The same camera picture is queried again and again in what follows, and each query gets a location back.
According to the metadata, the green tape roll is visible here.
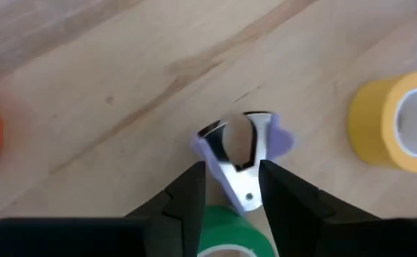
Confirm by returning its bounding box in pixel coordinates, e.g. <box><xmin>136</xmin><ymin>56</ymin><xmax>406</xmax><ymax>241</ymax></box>
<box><xmin>196</xmin><ymin>205</ymin><xmax>276</xmax><ymax>257</ymax></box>

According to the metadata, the purple staple remover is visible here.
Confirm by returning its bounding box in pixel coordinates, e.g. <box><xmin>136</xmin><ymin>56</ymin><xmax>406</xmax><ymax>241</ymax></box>
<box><xmin>189</xmin><ymin>111</ymin><xmax>295</xmax><ymax>217</ymax></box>

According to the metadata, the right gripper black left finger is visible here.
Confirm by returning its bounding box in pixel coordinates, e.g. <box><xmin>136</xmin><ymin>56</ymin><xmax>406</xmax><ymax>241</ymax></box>
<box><xmin>124</xmin><ymin>161</ymin><xmax>207</xmax><ymax>257</ymax></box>

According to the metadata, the yellow tape roll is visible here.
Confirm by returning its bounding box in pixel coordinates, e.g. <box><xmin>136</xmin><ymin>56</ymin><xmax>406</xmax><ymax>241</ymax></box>
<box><xmin>347</xmin><ymin>71</ymin><xmax>417</xmax><ymax>174</ymax></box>

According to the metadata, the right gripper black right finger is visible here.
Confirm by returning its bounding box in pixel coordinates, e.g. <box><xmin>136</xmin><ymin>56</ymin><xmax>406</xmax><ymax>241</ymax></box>
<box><xmin>258</xmin><ymin>159</ymin><xmax>380</xmax><ymax>257</ymax></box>

